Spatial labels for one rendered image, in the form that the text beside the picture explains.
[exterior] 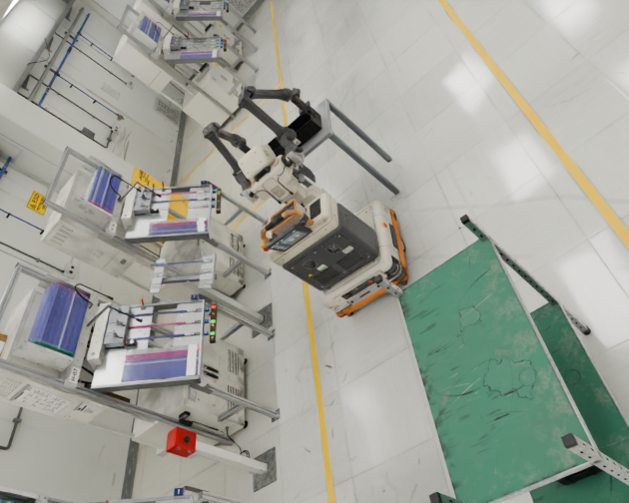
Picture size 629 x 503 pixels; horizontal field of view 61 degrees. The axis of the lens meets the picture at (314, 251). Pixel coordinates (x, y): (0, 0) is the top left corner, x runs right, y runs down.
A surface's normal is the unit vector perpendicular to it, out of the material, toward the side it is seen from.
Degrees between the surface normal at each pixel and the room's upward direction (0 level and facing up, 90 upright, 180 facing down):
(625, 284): 0
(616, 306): 0
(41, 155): 90
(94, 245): 90
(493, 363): 0
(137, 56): 90
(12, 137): 90
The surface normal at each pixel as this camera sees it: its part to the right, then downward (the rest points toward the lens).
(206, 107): 0.10, 0.69
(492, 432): -0.70, -0.47
